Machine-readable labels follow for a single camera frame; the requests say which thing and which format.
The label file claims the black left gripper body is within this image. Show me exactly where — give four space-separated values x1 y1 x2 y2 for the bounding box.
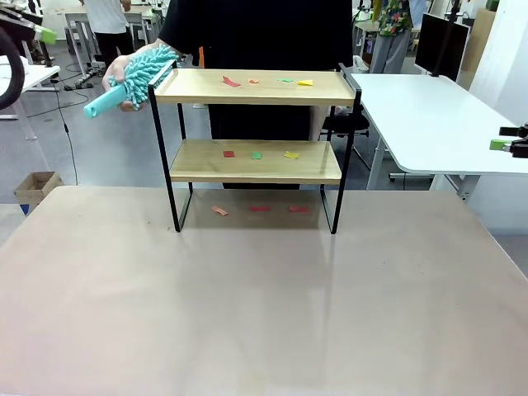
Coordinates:
0 4 42 32

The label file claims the teal microfiber duster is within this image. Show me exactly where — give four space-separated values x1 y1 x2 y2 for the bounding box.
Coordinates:
83 45 179 120

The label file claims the person's left forearm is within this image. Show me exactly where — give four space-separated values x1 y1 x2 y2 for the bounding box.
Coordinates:
309 105 332 141

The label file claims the person's right hand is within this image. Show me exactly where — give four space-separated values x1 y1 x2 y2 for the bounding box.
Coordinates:
101 52 144 113

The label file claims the small white desk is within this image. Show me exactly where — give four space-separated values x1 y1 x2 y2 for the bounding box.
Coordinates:
0 55 61 144

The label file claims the power strip on floor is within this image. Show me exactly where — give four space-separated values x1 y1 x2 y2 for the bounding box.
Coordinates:
61 68 102 92

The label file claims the person in white shirt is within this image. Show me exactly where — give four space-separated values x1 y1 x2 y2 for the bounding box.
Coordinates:
78 0 133 71

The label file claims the large white desk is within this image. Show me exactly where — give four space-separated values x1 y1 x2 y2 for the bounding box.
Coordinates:
349 73 528 203

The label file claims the grey workbench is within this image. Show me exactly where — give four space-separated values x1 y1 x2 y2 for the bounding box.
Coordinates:
64 3 166 54

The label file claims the brown wooden board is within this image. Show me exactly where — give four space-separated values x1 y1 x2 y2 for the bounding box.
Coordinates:
460 7 496 73

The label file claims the black monitor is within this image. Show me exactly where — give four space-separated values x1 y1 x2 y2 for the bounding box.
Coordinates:
414 12 471 83

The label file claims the black office chair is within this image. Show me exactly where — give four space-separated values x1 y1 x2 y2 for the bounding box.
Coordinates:
319 105 371 139

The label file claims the cardboard box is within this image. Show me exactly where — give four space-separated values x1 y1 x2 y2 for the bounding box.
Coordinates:
13 171 64 215

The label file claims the person in floral shirt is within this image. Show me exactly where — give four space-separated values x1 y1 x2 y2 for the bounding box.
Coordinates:
368 0 428 75

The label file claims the person's torso in black shirt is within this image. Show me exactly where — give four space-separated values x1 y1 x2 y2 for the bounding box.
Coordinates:
158 0 355 144

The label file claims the black left cable hose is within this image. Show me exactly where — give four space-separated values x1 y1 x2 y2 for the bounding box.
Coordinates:
0 27 24 111

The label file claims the two-tier wooden shelf black frame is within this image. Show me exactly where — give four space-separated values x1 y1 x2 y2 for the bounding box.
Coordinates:
147 59 363 235

